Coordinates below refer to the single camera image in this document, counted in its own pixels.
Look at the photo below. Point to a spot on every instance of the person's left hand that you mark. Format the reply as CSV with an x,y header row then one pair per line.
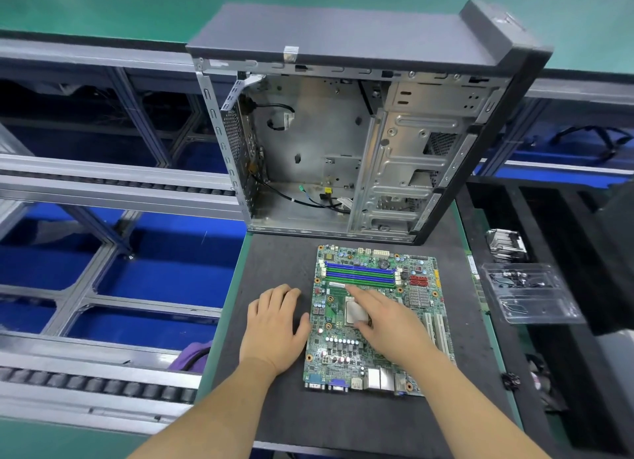
x,y
272,330

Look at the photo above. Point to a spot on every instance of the person's right hand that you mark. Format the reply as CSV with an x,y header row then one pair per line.
x,y
396,330

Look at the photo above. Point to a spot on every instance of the silver square CPU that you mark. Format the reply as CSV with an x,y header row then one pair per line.
x,y
355,312

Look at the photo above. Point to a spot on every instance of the green motherboard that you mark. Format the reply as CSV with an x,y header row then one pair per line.
x,y
342,360

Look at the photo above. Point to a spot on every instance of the grey metal computer case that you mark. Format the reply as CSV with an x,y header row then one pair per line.
x,y
337,42

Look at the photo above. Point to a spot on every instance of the person's right forearm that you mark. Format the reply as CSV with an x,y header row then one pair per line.
x,y
475,419

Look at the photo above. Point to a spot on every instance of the person's left forearm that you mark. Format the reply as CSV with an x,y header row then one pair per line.
x,y
208,419

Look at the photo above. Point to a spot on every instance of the black CPU cooler fan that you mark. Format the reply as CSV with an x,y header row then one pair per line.
x,y
505,245

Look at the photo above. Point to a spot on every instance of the small black round knob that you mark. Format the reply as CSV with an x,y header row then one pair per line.
x,y
511,381

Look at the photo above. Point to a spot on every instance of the clear plastic screw tray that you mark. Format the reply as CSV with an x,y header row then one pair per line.
x,y
532,293

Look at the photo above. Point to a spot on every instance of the black cooling fan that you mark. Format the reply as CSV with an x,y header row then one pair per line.
x,y
547,384

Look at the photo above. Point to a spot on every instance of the green conveyor belt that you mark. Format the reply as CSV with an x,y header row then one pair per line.
x,y
99,8

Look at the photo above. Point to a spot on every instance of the grey roller conveyor rail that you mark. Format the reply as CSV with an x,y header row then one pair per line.
x,y
89,384

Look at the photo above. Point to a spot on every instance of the grey flat metal rail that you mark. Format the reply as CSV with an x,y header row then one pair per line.
x,y
109,186

